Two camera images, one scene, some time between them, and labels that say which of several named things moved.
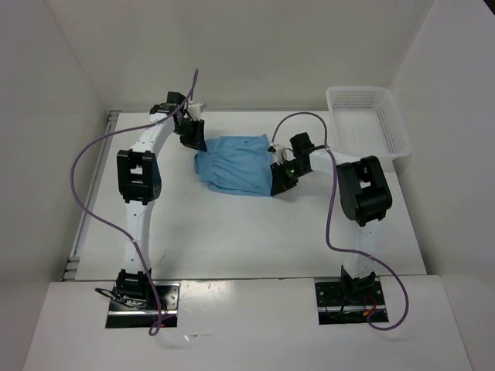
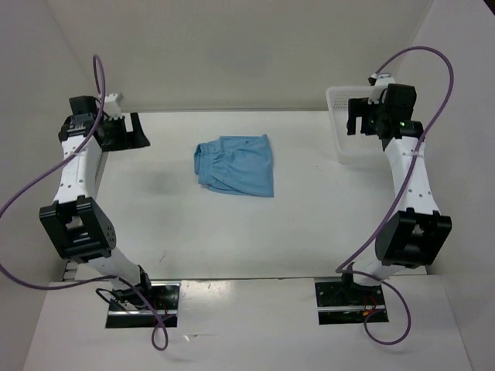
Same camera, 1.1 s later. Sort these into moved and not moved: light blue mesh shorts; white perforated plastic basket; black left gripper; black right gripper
Moved: black right gripper; black left gripper
Not moved: light blue mesh shorts; white perforated plastic basket
